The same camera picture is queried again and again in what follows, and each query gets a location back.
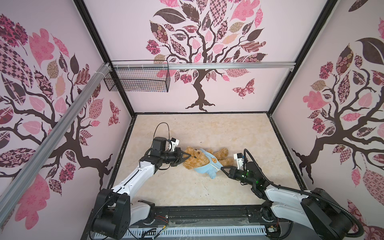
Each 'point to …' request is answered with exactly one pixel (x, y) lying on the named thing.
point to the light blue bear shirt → (211, 168)
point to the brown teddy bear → (198, 158)
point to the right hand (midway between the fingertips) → (222, 167)
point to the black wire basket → (139, 80)
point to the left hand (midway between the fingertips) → (190, 158)
